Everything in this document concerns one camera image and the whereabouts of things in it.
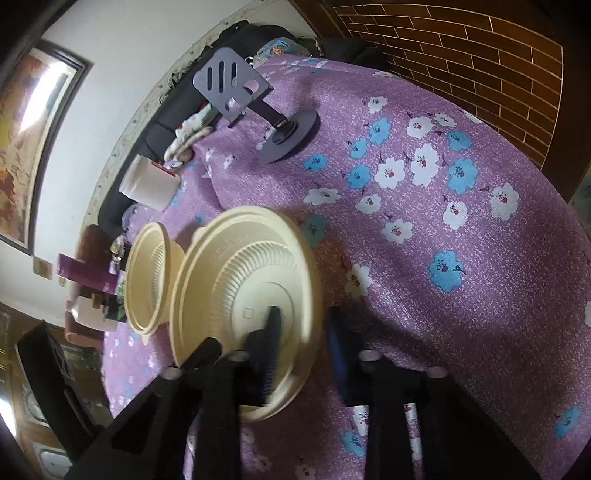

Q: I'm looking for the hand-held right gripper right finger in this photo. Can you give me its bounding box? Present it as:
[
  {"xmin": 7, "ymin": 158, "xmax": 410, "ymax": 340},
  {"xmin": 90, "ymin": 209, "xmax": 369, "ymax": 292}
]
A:
[{"xmin": 328, "ymin": 307, "xmax": 542, "ymax": 480}]

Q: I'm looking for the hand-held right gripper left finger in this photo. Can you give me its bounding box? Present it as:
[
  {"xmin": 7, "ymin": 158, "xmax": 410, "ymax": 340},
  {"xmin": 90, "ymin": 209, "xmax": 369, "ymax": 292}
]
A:
[{"xmin": 67, "ymin": 305, "xmax": 283, "ymax": 480}]

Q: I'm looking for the cream ribbed bowl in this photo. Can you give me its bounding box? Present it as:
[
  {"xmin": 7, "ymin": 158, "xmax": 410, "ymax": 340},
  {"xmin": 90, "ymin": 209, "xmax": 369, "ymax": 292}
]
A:
[
  {"xmin": 124, "ymin": 222, "xmax": 185, "ymax": 335},
  {"xmin": 168, "ymin": 205, "xmax": 324, "ymax": 423}
]

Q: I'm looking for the white plastic bottle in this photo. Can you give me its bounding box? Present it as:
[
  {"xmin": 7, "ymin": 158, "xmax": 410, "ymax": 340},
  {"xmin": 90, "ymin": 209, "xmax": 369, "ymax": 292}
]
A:
[{"xmin": 69, "ymin": 295, "xmax": 118, "ymax": 330}]

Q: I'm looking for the wooden glass-door cabinet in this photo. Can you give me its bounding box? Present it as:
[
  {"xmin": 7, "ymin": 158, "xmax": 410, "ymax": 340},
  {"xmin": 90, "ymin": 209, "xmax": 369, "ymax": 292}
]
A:
[{"xmin": 0, "ymin": 305, "xmax": 116, "ymax": 480}]

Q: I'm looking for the black cup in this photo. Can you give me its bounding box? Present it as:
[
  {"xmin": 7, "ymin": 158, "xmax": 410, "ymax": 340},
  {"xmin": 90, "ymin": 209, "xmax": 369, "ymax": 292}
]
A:
[{"xmin": 104, "ymin": 293, "xmax": 126, "ymax": 321}]

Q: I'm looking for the purple thermos flask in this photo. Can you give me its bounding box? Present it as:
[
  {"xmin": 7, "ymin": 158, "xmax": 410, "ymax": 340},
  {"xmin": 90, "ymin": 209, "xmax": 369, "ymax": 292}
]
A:
[{"xmin": 58, "ymin": 253, "xmax": 118, "ymax": 294}]

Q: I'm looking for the purple floral tablecloth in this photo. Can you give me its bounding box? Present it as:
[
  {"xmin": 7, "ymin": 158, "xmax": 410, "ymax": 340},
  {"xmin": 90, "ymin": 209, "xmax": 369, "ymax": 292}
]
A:
[{"xmin": 102, "ymin": 55, "xmax": 591, "ymax": 480}]

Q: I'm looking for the floral patterned cloth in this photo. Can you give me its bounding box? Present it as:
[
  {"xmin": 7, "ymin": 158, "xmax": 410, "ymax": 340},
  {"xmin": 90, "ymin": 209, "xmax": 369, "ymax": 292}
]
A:
[{"xmin": 164, "ymin": 104, "xmax": 218, "ymax": 164}]

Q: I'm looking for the black leather sofa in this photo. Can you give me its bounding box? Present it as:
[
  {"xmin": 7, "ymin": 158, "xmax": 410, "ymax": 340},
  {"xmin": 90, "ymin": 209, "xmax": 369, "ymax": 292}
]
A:
[{"xmin": 99, "ymin": 21, "xmax": 384, "ymax": 232}]

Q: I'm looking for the grey phone stand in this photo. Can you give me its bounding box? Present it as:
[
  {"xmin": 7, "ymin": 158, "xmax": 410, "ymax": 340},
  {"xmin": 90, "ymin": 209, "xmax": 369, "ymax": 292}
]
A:
[{"xmin": 192, "ymin": 46, "xmax": 320, "ymax": 164}]

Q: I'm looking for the blue printed plastic packet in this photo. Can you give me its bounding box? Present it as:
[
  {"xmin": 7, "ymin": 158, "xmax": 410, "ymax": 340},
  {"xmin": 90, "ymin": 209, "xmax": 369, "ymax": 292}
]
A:
[{"xmin": 254, "ymin": 37, "xmax": 324, "ymax": 61}]

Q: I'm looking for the framed wall painting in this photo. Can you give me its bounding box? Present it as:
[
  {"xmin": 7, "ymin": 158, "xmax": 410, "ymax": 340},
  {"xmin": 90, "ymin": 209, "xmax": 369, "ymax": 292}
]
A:
[{"xmin": 0, "ymin": 39, "xmax": 93, "ymax": 254}]

